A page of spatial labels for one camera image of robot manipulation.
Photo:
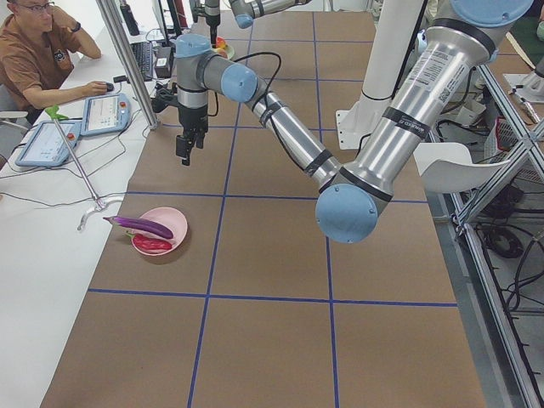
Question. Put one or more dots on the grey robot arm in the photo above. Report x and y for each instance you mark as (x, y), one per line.
(245, 12)
(393, 116)

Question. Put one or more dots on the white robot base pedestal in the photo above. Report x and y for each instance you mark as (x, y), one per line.
(397, 27)

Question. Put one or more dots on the near blue teach pendant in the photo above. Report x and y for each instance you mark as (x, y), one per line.
(45, 148)

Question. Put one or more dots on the yellow pink peach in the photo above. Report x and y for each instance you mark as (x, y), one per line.
(221, 52)

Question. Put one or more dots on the blue teach pendant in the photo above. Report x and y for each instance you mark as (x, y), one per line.
(45, 148)
(105, 114)

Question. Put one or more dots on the person raised hand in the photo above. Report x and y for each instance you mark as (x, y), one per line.
(61, 18)

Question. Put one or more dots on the pink plate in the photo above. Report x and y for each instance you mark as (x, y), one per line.
(169, 217)

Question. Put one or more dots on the black keyboard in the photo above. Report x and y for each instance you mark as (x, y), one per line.
(144, 56)

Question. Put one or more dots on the far blue teach pendant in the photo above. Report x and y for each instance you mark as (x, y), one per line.
(105, 114)

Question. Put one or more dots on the mint green plate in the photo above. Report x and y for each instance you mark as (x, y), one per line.
(229, 51)

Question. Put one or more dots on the person hand at laptop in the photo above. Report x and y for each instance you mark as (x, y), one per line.
(96, 89)

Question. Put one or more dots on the white plastic chair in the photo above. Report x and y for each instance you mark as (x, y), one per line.
(448, 167)

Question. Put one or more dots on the red chili pepper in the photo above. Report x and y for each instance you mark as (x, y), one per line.
(145, 243)

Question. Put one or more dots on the seated person brown shirt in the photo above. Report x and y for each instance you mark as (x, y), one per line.
(36, 57)

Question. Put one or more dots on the metal reacher stick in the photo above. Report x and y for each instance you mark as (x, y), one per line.
(100, 203)

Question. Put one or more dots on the purple eggplant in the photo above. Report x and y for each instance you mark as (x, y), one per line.
(141, 224)

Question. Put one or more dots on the aluminium frame post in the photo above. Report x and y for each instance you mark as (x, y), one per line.
(118, 36)

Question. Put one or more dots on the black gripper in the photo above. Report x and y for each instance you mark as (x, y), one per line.
(193, 119)
(212, 19)

